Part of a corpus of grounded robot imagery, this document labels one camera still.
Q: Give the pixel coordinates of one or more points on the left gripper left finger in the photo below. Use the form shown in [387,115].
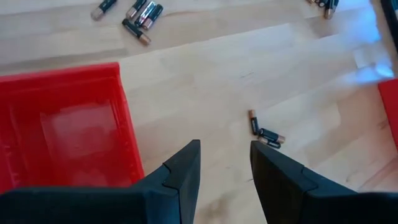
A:
[140,205]

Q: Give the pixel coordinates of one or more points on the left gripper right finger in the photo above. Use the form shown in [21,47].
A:
[295,199]

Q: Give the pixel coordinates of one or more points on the black and copper battery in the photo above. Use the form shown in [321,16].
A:
[271,136]
[329,9]
[135,31]
[104,7]
[254,123]
[153,16]
[136,8]
[321,2]
[270,143]

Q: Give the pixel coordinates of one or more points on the red plastic bin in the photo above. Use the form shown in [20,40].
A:
[31,140]
[390,109]

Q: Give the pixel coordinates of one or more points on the screws near top left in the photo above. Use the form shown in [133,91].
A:
[145,13]

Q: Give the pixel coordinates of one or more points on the black aluminium table frame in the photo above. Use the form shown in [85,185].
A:
[392,18]

